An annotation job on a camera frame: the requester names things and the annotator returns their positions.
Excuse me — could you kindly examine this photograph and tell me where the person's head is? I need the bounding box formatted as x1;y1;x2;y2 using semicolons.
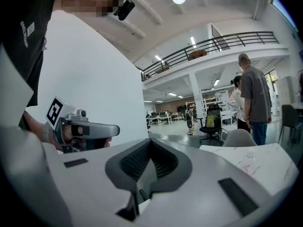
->
61;0;124;18

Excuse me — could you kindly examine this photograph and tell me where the person's left forearm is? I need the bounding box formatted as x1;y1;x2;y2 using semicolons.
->
23;110;48;146

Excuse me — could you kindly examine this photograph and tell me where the white wristband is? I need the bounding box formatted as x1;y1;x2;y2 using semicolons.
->
42;121;52;143

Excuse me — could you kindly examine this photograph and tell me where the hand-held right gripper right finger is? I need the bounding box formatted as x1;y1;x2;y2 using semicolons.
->
136;138;273;227

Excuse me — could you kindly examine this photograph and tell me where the black office chair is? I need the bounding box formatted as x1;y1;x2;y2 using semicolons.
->
198;104;225;147

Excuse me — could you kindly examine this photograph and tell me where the white shelving unit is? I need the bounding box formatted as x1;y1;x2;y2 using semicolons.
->
185;90;230;125

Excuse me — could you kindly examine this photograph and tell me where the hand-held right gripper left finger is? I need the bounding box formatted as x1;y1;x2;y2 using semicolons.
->
44;138;152;227

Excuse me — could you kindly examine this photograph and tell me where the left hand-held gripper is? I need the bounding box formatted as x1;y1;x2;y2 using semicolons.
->
45;96;121;154

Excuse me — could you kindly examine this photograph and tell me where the black balcony railing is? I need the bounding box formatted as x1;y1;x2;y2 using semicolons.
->
141;31;280;81

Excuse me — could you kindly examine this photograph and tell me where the white partition panel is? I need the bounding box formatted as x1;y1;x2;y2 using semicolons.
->
25;9;149;154

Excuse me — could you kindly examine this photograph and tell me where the dark grey chair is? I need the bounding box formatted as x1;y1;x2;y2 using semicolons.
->
278;104;303;147

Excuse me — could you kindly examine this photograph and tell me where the white marble square table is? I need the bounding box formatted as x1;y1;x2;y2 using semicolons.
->
199;142;300;196

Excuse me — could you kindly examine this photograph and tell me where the grey upholstered chair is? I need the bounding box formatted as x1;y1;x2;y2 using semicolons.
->
222;128;258;148

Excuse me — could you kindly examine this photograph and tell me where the person's black shirt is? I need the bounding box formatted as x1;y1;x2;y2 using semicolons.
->
0;0;60;107

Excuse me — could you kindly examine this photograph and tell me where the person's left hand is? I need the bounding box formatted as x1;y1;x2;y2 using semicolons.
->
49;126;112;153

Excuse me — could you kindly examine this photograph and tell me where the yellow-green backpack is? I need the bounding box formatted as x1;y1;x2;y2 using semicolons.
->
205;113;218;128

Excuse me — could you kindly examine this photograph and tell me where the black head camera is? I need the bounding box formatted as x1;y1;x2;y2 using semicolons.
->
113;0;136;21

